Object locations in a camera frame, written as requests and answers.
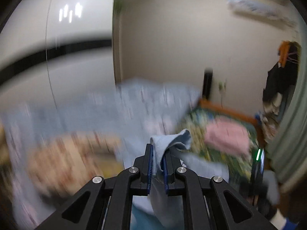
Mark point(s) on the black speaker on wall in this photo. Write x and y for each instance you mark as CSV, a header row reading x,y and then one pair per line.
x,y
207,84

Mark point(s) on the green curtain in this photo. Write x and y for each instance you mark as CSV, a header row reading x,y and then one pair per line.
x,y
287,151

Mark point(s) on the hanging dark clothes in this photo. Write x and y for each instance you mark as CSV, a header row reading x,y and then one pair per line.
x,y
281,81

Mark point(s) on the wall air conditioner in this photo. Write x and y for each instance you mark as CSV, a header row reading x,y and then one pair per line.
x,y
260,9

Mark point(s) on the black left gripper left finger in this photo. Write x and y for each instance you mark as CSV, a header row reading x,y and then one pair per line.
x,y
142,183

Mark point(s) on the pink folded garment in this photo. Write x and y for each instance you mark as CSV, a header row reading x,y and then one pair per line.
x,y
227,136

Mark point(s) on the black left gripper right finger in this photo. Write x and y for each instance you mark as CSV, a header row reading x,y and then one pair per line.
x,y
172,185

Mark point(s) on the light blue shirt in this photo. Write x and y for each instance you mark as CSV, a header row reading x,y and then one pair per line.
x,y
158,210

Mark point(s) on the blue floral quilt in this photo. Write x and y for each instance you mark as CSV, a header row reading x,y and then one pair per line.
x,y
135,110

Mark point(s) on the green floral bed sheet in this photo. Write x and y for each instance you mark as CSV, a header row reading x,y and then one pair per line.
x,y
239,166

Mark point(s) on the beige patterned cloth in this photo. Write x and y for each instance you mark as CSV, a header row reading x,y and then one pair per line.
x,y
64,164

